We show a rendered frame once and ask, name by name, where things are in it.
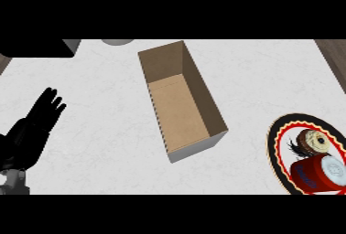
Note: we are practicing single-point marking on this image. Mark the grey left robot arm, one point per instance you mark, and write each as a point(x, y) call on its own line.
point(12, 181)

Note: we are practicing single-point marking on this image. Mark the black and red plate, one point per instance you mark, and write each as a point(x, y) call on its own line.
point(280, 143)

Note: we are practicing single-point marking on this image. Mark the red can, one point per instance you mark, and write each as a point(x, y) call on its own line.
point(317, 174)

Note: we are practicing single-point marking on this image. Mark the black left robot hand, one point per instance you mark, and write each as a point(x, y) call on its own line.
point(34, 125)

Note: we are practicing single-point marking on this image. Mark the chocolate cupcake with cream topping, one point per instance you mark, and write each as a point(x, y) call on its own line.
point(312, 142)

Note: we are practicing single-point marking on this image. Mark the black appliance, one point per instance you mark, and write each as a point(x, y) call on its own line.
point(36, 47)

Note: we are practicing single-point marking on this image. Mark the brown cardboard box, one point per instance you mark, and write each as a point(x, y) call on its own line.
point(181, 103)

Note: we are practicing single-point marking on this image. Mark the brown wooden panel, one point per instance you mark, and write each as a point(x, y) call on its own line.
point(336, 58)

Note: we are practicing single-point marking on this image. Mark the grey round object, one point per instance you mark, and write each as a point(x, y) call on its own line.
point(117, 42)

